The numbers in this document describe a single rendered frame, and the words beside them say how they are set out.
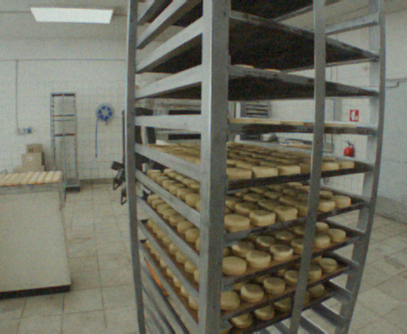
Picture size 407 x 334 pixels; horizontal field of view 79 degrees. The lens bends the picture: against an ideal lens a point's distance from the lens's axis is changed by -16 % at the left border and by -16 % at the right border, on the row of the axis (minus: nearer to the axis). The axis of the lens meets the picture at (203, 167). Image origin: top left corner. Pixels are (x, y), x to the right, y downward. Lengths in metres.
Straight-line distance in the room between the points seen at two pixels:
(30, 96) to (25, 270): 4.40
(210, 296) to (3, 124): 6.06
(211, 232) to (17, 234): 1.93
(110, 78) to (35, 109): 1.64
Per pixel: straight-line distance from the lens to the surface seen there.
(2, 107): 6.38
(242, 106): 1.18
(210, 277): 0.49
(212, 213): 0.45
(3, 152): 6.41
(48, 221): 2.21
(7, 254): 2.35
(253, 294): 0.64
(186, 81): 0.58
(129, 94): 1.01
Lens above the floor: 1.33
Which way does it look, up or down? 10 degrees down
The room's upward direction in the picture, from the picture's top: 1 degrees clockwise
